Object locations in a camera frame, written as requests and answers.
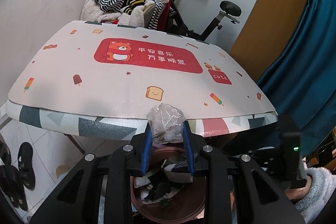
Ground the black glove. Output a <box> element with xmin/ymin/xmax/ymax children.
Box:
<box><xmin>141</xmin><ymin>172</ymin><xmax>179</xmax><ymax>202</ymax></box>

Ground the right hand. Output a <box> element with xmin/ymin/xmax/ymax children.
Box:
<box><xmin>284</xmin><ymin>175</ymin><xmax>312</xmax><ymax>202</ymax></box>

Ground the light blue fleece right sleeve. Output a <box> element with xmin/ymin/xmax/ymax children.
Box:
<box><xmin>295</xmin><ymin>167</ymin><xmax>335</xmax><ymax>223</ymax></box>

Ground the blue curtain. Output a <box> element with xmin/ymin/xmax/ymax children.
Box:
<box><xmin>257</xmin><ymin>0</ymin><xmax>335</xmax><ymax>156</ymax></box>

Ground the printed table mat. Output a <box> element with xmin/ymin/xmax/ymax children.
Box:
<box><xmin>6</xmin><ymin>21</ymin><xmax>277</xmax><ymax>140</ymax></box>

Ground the black shoe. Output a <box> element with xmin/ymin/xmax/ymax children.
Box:
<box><xmin>1</xmin><ymin>165</ymin><xmax>28</xmax><ymax>211</ymax></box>
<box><xmin>18</xmin><ymin>142</ymin><xmax>36</xmax><ymax>190</ymax></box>

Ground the chair with clothes pile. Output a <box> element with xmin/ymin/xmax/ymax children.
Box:
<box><xmin>80</xmin><ymin>0</ymin><xmax>170</xmax><ymax>30</ymax></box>

